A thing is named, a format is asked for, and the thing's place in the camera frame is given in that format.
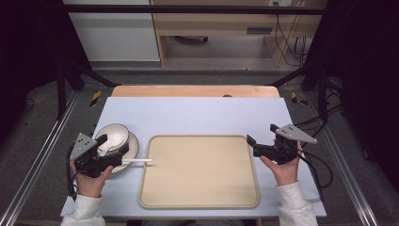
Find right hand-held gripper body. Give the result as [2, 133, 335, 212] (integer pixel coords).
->
[253, 123, 318, 165]

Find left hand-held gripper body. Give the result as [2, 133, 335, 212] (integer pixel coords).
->
[69, 132, 123, 179]

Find white ceramic spoon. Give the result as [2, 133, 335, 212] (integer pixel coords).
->
[98, 135, 118, 157]

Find cream ceramic bowl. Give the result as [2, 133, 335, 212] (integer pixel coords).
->
[94, 122, 131, 157]

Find white thin stick utensil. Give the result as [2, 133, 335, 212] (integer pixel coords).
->
[121, 157, 154, 165]

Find person's right hand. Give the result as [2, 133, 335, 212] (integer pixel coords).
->
[259, 142, 304, 186]

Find person's left hand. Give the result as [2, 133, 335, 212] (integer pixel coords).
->
[69, 160, 115, 199]

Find cream ceramic plate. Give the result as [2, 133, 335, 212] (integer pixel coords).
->
[93, 130, 140, 174]

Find yellow black tape strip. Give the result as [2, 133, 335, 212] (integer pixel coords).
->
[88, 89, 104, 108]
[290, 91, 309, 106]

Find black metal stand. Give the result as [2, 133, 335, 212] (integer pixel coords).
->
[56, 59, 121, 121]
[266, 59, 330, 124]

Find beige rectangular tray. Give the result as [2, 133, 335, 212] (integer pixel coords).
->
[138, 135, 261, 210]

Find pale blue table mat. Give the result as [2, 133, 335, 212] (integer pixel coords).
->
[60, 96, 327, 219]

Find wooden table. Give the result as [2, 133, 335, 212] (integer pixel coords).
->
[111, 84, 280, 99]

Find white cabinet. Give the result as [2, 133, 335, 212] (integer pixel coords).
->
[61, 0, 161, 63]

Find light wooden desk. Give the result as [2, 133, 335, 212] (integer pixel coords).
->
[150, 0, 328, 68]

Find left hand-held gripper cable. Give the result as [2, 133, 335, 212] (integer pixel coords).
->
[65, 143, 79, 202]

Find hand-held gripper cable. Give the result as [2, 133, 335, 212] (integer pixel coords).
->
[295, 147, 334, 190]
[65, 143, 79, 202]

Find right hand-held gripper cable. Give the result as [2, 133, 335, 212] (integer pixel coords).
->
[295, 147, 334, 190]

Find aluminium rail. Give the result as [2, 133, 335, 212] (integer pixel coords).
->
[305, 90, 380, 226]
[0, 90, 81, 226]

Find bundle of black cables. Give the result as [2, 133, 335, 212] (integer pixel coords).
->
[274, 1, 313, 68]

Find black metal frame bar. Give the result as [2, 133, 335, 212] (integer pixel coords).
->
[60, 4, 328, 15]

